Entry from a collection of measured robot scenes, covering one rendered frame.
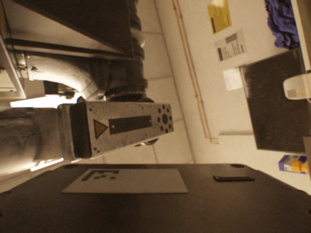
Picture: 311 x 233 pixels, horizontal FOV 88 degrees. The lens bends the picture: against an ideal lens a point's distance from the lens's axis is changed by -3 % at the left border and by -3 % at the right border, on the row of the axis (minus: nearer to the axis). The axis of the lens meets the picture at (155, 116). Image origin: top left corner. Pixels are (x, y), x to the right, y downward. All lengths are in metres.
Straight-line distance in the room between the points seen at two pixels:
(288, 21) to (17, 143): 1.38
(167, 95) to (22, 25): 2.03
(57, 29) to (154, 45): 2.10
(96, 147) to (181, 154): 2.13
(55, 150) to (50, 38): 0.17
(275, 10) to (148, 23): 1.51
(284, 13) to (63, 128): 1.33
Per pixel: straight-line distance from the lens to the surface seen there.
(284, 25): 1.37
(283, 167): 1.67
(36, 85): 1.74
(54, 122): 0.26
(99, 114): 0.25
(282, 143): 1.56
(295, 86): 0.97
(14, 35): 0.32
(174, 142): 2.25
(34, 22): 0.28
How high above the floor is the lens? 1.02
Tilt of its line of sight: 55 degrees up
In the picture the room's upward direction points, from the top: 99 degrees counter-clockwise
